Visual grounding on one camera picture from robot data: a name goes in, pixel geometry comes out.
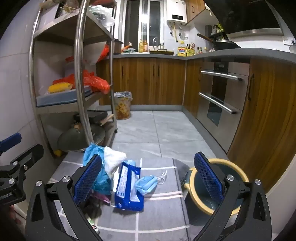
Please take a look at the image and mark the yellow corn cob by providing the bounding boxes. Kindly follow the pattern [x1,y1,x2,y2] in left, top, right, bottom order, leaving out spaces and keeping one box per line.
[48,83,73,93]

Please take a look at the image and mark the brown cooking pot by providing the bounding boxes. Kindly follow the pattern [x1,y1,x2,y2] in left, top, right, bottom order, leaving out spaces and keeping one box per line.
[112,39,123,55]

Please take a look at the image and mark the white jar with orange lid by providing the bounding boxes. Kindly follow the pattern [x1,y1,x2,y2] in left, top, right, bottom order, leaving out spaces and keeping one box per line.
[65,57,80,77]

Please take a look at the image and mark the steel shelf rack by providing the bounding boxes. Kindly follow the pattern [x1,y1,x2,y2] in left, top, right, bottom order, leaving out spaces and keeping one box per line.
[28,0,118,160]

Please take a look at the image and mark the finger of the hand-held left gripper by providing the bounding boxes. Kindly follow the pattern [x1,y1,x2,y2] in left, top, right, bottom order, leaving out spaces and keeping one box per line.
[0,133,22,153]
[0,144,44,180]

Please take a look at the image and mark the blue face mask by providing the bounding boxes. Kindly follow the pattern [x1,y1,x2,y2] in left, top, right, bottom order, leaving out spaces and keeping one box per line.
[135,170,167,194]

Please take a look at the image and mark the white plastic bag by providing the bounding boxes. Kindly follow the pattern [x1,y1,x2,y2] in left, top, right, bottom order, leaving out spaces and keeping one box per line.
[89,5,115,27]

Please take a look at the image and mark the floral bin with plastic liner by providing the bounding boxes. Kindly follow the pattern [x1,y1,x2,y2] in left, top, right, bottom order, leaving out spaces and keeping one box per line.
[114,91,133,120]

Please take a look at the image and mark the large red plastic bag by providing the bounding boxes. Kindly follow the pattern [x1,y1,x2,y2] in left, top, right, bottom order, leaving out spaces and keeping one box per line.
[53,70,111,94]

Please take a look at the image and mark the wooden kitchen cabinet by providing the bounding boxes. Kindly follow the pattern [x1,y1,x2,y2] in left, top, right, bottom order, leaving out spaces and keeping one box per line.
[96,57,296,193]

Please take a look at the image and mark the yellow-rimmed dark bin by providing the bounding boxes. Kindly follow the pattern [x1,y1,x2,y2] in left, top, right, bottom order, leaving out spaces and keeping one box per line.
[183,158,250,223]

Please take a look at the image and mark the clear oil bottles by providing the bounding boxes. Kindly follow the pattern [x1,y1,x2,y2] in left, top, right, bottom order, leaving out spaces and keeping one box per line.
[138,39,149,52]

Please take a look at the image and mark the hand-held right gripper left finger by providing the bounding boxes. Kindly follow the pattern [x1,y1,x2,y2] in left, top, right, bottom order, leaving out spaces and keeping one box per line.
[25,154,109,241]

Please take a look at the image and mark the black box with wooden handle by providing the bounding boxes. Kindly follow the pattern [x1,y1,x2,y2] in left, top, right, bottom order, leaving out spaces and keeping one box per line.
[88,111,115,127]

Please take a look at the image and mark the grey checked floor mat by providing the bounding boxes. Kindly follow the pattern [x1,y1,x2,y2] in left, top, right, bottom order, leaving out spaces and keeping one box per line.
[47,151,232,241]

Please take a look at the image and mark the black range hood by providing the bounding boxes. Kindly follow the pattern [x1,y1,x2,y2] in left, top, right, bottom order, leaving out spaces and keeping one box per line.
[203,0,285,35]

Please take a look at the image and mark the black wok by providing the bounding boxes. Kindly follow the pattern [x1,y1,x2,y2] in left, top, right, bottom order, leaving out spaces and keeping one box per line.
[197,33,242,51]

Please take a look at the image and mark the small red plastic bag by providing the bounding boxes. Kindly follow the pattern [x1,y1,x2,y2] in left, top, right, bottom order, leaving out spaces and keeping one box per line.
[96,43,110,63]

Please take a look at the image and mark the grey blue tray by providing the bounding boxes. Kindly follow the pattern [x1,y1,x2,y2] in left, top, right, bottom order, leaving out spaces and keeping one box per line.
[36,86,93,107]

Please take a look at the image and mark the wooden wall cabinet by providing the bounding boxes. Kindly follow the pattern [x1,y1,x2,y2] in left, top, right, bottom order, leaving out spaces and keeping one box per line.
[185,0,206,24]

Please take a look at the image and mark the pan with glass lid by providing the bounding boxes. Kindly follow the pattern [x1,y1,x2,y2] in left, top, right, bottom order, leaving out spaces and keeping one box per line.
[57,124,106,153]

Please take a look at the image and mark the blue plastic bag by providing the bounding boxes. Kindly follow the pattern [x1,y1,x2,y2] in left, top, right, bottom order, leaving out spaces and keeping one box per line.
[83,143,112,195]

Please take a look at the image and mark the blue wet wipe packet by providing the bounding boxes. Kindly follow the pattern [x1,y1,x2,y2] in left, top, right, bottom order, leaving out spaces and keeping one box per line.
[112,160,145,211]

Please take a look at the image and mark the purple wrapper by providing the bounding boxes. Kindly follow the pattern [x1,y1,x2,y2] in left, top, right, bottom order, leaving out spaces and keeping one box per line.
[90,190,111,204]

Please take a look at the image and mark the white water heater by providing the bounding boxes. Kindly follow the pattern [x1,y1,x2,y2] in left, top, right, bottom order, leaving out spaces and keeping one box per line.
[167,0,188,25]

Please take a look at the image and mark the white paper towel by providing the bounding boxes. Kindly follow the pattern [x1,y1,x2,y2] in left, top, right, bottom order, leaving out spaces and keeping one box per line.
[103,146,127,186]

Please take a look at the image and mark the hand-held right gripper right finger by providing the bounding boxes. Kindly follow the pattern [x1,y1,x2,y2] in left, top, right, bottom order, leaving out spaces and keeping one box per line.
[194,152,273,241]

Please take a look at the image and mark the steel built-in oven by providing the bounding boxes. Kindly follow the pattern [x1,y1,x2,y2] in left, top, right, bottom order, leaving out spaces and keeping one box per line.
[196,61,250,127]

